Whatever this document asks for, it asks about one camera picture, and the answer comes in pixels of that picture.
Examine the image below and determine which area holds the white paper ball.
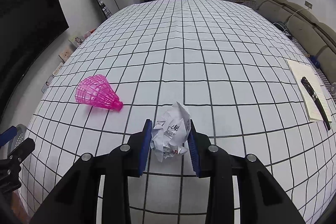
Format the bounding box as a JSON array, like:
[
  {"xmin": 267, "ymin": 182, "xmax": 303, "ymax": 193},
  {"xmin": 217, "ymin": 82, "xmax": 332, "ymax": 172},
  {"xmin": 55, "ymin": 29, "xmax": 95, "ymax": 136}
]
[{"xmin": 150, "ymin": 102, "xmax": 191, "ymax": 162}]

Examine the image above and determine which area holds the pink plastic shuttlecock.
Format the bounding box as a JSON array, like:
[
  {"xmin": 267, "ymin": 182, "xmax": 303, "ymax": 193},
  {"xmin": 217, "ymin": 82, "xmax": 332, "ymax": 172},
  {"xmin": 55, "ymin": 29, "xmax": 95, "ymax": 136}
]
[{"xmin": 75, "ymin": 75, "xmax": 123, "ymax": 111}]

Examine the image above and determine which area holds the grey laundry basket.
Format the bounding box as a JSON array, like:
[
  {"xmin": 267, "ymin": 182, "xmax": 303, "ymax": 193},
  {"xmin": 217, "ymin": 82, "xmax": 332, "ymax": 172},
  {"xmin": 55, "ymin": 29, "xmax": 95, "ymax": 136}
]
[{"xmin": 7, "ymin": 124, "xmax": 27, "ymax": 155}]

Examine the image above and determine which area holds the black white grid bedsheet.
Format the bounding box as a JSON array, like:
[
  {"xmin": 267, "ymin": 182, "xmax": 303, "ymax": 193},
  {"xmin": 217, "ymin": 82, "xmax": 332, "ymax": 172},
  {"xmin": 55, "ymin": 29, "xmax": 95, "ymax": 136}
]
[{"xmin": 19, "ymin": 0, "xmax": 335, "ymax": 223}]

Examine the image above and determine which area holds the black pen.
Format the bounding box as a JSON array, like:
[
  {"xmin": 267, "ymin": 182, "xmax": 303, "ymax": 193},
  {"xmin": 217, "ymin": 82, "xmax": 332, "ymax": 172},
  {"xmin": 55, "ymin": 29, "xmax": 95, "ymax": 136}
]
[{"xmin": 301, "ymin": 77, "xmax": 331, "ymax": 131}]

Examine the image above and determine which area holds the cream paper notebook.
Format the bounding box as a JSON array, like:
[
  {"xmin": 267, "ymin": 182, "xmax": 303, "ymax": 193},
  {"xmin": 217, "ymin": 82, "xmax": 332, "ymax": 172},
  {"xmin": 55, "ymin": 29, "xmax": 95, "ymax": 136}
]
[{"xmin": 286, "ymin": 59, "xmax": 332, "ymax": 123}]

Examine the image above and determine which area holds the olive green sofa headboard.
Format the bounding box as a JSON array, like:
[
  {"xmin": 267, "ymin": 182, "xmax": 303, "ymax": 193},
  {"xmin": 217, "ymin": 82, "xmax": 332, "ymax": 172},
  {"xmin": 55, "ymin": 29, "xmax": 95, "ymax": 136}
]
[{"xmin": 256, "ymin": 0, "xmax": 335, "ymax": 83}]

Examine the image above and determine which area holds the couple photo frame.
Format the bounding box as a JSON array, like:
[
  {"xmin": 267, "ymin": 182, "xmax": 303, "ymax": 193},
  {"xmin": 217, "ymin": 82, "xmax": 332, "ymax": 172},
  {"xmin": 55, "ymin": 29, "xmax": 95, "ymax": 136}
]
[{"xmin": 68, "ymin": 32, "xmax": 85, "ymax": 48}]

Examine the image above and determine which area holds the black wall television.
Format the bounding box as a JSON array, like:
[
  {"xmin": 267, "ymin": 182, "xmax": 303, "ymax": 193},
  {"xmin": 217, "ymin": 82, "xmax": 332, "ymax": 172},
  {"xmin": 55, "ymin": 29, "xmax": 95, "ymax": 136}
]
[{"xmin": 1, "ymin": 0, "xmax": 69, "ymax": 110}]

